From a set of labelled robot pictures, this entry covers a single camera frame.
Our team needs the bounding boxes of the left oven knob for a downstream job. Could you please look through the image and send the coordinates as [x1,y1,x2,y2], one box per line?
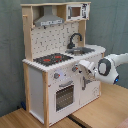
[54,73,60,79]

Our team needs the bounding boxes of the right oven knob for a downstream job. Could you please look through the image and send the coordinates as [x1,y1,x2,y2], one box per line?
[71,65,79,73]

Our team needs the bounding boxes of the black stovetop red burners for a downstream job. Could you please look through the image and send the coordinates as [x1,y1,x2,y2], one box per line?
[34,53,70,67]

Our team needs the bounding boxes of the black toy faucet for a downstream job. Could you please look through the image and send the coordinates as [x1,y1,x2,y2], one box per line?
[67,33,83,49]

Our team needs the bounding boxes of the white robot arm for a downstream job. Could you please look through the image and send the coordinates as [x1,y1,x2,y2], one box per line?
[79,53,128,84]

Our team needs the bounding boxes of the white toy microwave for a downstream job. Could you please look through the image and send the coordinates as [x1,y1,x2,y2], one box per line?
[66,3,90,21]

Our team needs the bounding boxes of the wooden toy kitchen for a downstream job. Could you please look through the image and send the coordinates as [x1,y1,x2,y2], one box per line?
[22,2,105,128]

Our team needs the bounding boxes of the grey toy sink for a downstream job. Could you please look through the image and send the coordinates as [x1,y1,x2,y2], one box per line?
[65,47,95,56]

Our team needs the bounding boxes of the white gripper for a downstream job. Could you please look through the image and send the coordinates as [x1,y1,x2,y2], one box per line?
[79,60,98,81]

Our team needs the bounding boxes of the oven knob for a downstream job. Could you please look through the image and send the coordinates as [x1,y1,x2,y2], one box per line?
[54,73,60,79]
[71,65,79,73]

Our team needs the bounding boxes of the white oven door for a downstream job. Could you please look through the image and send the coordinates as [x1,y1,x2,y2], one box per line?
[49,77,80,125]

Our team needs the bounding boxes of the grey range hood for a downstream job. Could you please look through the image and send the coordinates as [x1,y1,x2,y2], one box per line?
[34,5,64,27]

